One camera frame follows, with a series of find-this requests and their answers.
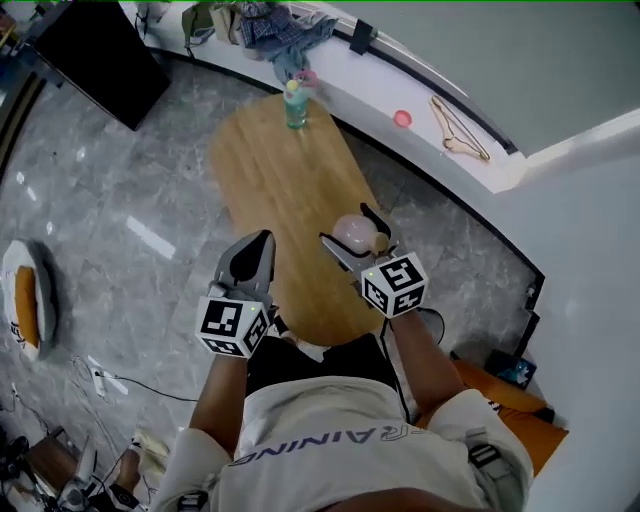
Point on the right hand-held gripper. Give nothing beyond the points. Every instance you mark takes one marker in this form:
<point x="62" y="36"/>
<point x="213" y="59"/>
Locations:
<point x="395" y="285"/>

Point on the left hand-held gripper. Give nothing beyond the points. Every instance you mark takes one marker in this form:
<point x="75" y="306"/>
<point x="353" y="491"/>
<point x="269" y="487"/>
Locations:
<point x="227" y="325"/>

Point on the small pink container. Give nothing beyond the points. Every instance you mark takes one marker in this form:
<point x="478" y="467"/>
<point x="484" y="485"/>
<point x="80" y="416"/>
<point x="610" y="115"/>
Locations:
<point x="356" y="234"/>

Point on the person's left forearm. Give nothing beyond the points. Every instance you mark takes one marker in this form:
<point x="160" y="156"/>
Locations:
<point x="220" y="395"/>

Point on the person's right forearm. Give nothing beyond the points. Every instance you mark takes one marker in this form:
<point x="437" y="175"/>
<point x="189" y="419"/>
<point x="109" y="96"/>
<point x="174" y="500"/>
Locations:
<point x="425" y="365"/>

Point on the small pink dish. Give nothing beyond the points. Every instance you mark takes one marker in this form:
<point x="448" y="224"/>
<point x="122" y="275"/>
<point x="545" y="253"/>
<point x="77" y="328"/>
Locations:
<point x="403" y="119"/>

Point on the person's black shorts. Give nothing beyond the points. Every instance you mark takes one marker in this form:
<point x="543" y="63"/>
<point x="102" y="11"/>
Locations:
<point x="320" y="365"/>

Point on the green bottle with toy cap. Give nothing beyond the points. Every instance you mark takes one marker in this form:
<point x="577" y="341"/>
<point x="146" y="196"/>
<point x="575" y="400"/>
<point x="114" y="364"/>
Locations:
<point x="296" y="110"/>

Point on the wooden clothes hanger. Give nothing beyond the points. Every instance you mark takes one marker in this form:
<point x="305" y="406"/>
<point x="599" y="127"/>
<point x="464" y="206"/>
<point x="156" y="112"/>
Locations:
<point x="452" y="130"/>

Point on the pink plastic toy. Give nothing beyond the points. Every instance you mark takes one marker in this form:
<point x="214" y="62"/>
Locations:
<point x="307" y="79"/>

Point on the white power strip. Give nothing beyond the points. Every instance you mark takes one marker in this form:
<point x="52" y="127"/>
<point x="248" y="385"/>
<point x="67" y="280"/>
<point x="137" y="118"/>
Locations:
<point x="102" y="380"/>

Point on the blue and black box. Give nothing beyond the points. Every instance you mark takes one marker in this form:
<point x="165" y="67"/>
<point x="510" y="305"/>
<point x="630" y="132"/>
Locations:
<point x="515" y="369"/>

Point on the pile of clothes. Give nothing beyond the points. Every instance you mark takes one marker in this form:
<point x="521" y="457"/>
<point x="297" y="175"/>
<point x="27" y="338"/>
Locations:
<point x="285" y="35"/>

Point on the person's white shirt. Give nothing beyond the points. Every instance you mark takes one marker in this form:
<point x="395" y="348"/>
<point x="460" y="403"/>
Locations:
<point x="350" y="450"/>

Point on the grey and orange pet bed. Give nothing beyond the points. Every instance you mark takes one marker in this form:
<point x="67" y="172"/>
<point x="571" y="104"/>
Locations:
<point x="27" y="300"/>

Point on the olive green bag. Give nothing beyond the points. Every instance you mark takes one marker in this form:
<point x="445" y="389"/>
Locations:
<point x="196" y="22"/>

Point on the black flat screen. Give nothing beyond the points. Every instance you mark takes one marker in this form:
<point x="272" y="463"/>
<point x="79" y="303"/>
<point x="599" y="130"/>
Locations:
<point x="100" y="60"/>

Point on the orange cushion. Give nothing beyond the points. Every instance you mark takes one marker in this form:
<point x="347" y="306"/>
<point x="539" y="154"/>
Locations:
<point x="520" y="425"/>

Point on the small wooden stool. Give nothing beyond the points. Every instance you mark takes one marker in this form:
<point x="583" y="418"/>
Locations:
<point x="50" y="457"/>

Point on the black window bracket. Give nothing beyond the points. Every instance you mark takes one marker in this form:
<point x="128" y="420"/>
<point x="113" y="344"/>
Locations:
<point x="362" y="37"/>

